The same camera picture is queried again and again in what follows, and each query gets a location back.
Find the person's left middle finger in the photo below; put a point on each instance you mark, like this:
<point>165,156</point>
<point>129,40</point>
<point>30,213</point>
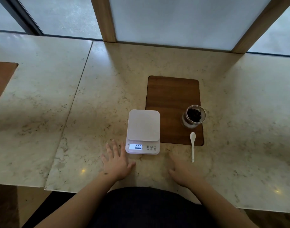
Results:
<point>116,148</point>

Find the person's dark shirt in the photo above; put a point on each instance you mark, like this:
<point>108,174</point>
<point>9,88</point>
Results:
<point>147,208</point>

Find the dark coffee beans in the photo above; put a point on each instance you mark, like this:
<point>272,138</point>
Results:
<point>194,115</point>

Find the person's left little finger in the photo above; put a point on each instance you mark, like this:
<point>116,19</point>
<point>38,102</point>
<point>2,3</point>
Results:
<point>104,160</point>

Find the dark metal window frame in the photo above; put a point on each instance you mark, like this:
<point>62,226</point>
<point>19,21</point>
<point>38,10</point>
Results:
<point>21,15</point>

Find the brown wooden board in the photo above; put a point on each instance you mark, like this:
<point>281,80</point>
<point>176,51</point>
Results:
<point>171,102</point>
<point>1,78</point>

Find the person's right forearm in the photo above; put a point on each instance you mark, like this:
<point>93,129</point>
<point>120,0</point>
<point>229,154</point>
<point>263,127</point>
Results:
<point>221,206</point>

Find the white plastic spoon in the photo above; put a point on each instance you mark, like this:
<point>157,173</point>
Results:
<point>193,142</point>

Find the person's left hand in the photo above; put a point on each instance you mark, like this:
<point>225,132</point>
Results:
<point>116,165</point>

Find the person's right thumb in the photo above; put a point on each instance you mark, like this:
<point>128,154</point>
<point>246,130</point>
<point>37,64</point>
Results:
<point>172,172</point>

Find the person's right hand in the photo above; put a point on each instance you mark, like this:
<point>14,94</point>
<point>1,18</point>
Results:
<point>185,173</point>

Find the person's left forearm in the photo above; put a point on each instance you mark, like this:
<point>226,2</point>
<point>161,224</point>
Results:
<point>83,201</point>

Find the white digital kitchen scale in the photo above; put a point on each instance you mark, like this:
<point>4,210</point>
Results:
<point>143,130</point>

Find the light wooden window post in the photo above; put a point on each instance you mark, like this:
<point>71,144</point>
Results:
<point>256,26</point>
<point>104,18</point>

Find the person's left thumb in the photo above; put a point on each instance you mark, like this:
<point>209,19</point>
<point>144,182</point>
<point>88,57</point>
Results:
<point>131,165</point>

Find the clear glass jar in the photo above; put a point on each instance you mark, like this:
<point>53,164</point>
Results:
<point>185,122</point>

